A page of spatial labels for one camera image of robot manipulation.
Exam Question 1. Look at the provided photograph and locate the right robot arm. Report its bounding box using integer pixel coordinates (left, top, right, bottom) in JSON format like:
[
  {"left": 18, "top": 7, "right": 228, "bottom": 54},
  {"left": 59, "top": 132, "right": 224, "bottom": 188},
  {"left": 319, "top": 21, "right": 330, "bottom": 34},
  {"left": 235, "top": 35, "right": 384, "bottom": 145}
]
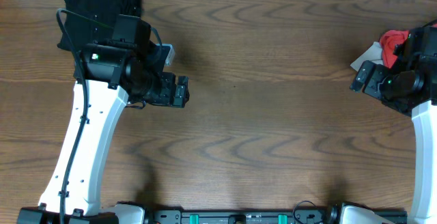
[{"left": 350, "top": 25, "right": 436, "bottom": 223}]

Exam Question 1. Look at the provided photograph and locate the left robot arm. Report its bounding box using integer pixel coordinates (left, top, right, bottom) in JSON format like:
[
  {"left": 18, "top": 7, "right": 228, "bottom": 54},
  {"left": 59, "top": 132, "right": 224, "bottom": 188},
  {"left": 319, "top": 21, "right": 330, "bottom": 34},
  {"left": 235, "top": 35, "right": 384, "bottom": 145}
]
[{"left": 17, "top": 44, "right": 189, "bottom": 223}]

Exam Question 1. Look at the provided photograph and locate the folded black garment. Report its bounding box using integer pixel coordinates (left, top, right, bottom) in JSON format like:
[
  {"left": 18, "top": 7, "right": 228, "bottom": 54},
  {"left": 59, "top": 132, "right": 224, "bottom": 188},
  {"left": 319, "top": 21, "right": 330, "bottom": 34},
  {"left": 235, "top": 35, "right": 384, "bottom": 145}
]
[{"left": 122, "top": 0, "right": 143, "bottom": 17}]

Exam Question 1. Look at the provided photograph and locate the beige garment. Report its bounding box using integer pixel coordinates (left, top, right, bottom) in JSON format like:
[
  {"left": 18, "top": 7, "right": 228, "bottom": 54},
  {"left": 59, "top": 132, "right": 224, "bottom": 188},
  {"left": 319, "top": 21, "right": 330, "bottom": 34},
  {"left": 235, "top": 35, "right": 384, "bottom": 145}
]
[{"left": 350, "top": 42, "right": 383, "bottom": 72}]

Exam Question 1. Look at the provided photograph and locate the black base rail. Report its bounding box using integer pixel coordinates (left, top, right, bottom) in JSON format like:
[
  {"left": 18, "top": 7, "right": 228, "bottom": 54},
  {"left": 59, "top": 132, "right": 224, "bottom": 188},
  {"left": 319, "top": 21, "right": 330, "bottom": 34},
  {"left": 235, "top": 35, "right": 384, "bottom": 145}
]
[{"left": 143, "top": 201, "right": 408, "bottom": 224}]

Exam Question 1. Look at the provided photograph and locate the red printed t-shirt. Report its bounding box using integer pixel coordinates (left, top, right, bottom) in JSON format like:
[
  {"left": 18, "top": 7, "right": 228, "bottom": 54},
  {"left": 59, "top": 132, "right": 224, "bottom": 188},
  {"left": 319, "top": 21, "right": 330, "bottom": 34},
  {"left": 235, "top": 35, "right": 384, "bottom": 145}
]
[{"left": 379, "top": 30, "right": 409, "bottom": 68}]

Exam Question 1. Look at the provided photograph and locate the black t-shirt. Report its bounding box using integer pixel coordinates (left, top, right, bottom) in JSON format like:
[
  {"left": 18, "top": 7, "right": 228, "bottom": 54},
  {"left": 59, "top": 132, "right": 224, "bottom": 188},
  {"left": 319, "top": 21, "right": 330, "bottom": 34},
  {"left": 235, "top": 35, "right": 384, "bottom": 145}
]
[{"left": 64, "top": 0, "right": 125, "bottom": 51}]

